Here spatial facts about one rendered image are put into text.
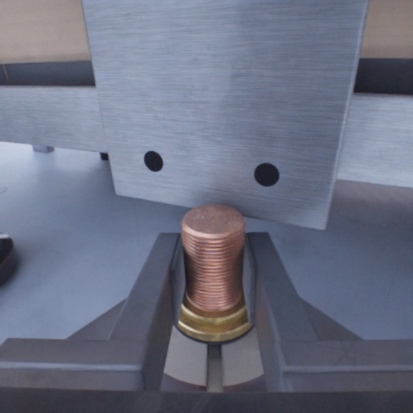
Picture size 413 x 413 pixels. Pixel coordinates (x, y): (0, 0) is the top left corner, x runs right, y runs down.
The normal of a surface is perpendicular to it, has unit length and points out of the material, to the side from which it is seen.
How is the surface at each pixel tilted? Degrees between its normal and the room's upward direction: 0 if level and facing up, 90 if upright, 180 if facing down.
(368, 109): 90
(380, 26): 90
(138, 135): 90
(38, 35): 90
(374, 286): 180
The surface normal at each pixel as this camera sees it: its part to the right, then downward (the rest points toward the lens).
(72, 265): -0.02, -0.88
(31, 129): -0.37, 0.45
